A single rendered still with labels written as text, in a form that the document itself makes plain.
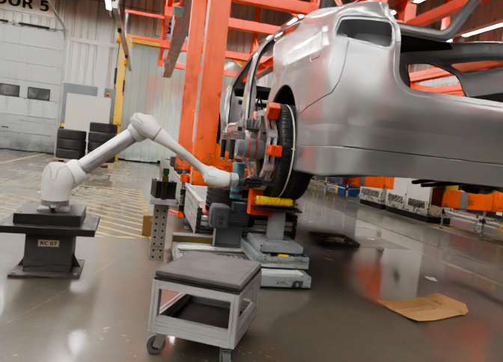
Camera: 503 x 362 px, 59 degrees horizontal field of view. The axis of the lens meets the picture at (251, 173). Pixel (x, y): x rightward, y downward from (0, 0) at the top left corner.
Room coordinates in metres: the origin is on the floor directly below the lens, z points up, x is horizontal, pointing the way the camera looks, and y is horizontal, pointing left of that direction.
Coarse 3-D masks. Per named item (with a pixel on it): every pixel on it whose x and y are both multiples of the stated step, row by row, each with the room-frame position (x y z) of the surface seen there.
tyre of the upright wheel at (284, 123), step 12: (288, 108) 2.97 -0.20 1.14; (288, 120) 2.87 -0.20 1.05; (288, 132) 2.82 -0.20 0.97; (288, 144) 2.80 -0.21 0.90; (288, 156) 2.80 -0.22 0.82; (276, 168) 2.86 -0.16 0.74; (288, 168) 2.82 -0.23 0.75; (276, 180) 2.86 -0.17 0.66; (288, 180) 2.86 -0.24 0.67; (300, 180) 2.87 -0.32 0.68; (264, 192) 3.08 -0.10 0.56; (276, 192) 2.94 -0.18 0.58; (288, 192) 2.94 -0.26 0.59; (300, 192) 2.95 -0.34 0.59
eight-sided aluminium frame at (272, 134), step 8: (264, 112) 2.97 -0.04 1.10; (272, 120) 2.92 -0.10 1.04; (272, 128) 2.90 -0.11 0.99; (256, 136) 3.32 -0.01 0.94; (272, 136) 2.83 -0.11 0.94; (272, 144) 2.86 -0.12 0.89; (248, 160) 3.31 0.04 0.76; (264, 160) 2.85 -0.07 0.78; (272, 160) 2.84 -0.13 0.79; (248, 168) 3.28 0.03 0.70; (256, 168) 3.28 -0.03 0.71; (264, 168) 2.84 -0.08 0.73; (272, 168) 2.84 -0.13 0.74; (248, 176) 3.25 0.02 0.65
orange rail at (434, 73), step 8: (448, 0) 10.45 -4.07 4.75; (448, 16) 10.47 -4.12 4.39; (448, 24) 10.47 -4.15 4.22; (416, 72) 11.20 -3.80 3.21; (424, 72) 10.88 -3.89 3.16; (432, 72) 10.61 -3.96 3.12; (440, 72) 10.33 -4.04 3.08; (416, 80) 11.16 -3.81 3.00; (424, 80) 11.05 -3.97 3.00; (416, 88) 13.75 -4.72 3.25; (424, 88) 13.83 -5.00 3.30
